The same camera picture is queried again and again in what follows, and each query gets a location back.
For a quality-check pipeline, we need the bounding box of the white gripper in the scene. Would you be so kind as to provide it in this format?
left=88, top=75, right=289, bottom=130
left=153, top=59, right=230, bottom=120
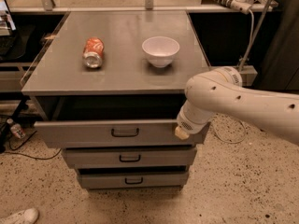
left=175, top=107, right=211, bottom=140

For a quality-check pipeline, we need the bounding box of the grey top drawer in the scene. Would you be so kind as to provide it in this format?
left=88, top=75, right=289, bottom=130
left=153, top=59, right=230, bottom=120
left=33, top=96, right=211, bottom=149

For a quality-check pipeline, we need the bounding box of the grey drawer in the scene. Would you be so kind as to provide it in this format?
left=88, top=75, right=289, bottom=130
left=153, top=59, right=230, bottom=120
left=77, top=166, right=189, bottom=189
left=33, top=96, right=211, bottom=149
left=63, top=146, right=197, bottom=169

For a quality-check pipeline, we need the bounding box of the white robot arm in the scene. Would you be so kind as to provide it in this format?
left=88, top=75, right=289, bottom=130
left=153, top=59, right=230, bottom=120
left=175, top=66, right=299, bottom=145

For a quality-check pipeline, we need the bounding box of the grey bottom drawer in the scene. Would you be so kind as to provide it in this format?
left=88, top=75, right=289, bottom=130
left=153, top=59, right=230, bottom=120
left=77, top=166, right=189, bottom=189

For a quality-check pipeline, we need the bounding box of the grey drawer cabinet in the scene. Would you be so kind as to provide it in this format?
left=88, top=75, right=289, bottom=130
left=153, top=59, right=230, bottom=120
left=21, top=10, right=218, bottom=191

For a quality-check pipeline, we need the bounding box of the grey middle drawer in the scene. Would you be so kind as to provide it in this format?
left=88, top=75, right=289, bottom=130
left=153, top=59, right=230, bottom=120
left=63, top=146, right=197, bottom=169

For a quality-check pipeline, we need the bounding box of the white ceramic bowl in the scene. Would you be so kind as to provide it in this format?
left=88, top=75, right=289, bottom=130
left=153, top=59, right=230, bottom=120
left=142, top=36, right=180, bottom=68

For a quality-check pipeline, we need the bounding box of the orange soda can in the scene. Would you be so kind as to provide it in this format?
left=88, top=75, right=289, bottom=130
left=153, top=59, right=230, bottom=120
left=82, top=37, right=104, bottom=68

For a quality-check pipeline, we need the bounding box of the white power strip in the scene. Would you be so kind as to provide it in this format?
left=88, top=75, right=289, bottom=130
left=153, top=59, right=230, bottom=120
left=213, top=0, right=251, bottom=14

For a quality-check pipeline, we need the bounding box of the small plastic bottle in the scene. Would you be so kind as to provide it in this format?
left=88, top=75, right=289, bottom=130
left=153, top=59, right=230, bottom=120
left=7, top=119, right=26, bottom=139

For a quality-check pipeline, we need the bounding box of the white shoe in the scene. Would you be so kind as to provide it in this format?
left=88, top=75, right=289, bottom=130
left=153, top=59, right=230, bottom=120
left=0, top=208, right=39, bottom=224

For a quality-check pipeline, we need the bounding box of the black top drawer handle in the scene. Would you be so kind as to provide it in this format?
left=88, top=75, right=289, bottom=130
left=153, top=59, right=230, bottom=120
left=110, top=128, right=139, bottom=138

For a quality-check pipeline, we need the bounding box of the white cable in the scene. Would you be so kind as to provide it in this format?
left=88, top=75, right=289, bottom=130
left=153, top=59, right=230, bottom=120
left=210, top=8, right=256, bottom=145

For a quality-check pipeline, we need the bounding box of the black floor cable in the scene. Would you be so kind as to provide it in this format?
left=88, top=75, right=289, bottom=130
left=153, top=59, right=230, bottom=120
left=0, top=121, right=64, bottom=161

